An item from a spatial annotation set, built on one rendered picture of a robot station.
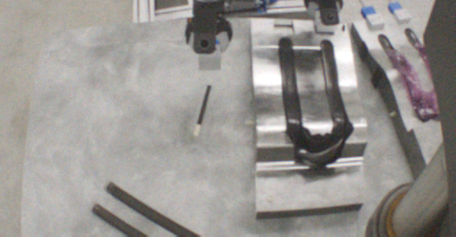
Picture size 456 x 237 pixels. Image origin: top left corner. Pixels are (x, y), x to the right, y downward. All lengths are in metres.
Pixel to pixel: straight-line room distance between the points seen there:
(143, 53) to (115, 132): 0.24
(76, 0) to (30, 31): 0.30
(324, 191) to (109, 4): 1.72
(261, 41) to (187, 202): 0.43
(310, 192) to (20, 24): 1.97
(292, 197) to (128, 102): 0.48
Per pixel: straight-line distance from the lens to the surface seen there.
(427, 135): 1.43
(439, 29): 0.36
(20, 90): 2.66
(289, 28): 1.57
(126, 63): 1.59
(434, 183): 0.49
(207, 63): 1.41
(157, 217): 1.32
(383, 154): 1.50
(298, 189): 1.35
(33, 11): 2.95
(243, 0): 2.26
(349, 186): 1.37
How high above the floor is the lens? 2.11
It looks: 61 degrees down
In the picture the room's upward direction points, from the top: straight up
